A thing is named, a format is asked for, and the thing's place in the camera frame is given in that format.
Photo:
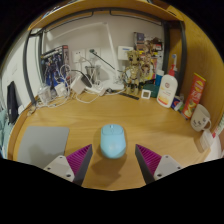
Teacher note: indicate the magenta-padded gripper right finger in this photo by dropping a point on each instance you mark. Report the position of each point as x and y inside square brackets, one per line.
[165, 165]

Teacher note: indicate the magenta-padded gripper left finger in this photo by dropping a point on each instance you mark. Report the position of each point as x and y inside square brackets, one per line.
[61, 166]

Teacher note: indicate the light blue computer mouse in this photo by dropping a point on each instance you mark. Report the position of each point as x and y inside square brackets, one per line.
[113, 142]

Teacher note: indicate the grey mouse pad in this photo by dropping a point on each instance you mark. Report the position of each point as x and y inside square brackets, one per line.
[41, 143]

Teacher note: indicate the white printed mug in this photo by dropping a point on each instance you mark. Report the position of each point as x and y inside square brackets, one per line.
[199, 118]

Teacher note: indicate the teal blanket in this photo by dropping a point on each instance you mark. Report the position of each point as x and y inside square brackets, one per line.
[4, 133]

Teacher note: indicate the white lotion pump bottle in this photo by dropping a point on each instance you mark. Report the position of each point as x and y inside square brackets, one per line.
[166, 91]

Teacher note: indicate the small white square clock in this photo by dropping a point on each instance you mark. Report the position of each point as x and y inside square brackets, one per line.
[146, 94]

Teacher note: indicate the clear plastic bag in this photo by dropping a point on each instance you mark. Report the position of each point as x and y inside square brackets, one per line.
[45, 94]

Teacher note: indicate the white power adapter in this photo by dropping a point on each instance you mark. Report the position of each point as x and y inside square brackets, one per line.
[60, 90]

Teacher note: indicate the red yellow chips can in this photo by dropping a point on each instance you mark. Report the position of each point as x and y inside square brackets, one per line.
[195, 95]

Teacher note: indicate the dark green box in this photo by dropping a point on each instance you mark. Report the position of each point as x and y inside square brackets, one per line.
[151, 90]

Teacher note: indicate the black bag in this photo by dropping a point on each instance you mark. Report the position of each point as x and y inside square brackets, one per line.
[12, 103]

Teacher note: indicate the blue bottle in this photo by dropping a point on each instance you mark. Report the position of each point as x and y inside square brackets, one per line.
[159, 79]

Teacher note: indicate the white desk lamp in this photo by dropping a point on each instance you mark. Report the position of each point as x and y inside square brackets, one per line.
[115, 86]

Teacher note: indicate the metal cup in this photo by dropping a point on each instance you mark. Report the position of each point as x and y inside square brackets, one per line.
[92, 74]

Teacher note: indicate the robot model kit box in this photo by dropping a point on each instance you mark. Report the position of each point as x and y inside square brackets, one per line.
[55, 65]

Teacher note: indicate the wooden shelf unit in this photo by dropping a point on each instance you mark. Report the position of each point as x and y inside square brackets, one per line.
[100, 6]

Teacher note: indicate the grey metal frame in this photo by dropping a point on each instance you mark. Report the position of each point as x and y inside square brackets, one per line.
[26, 66]

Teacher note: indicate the white wall socket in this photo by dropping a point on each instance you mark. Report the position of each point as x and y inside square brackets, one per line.
[79, 56]

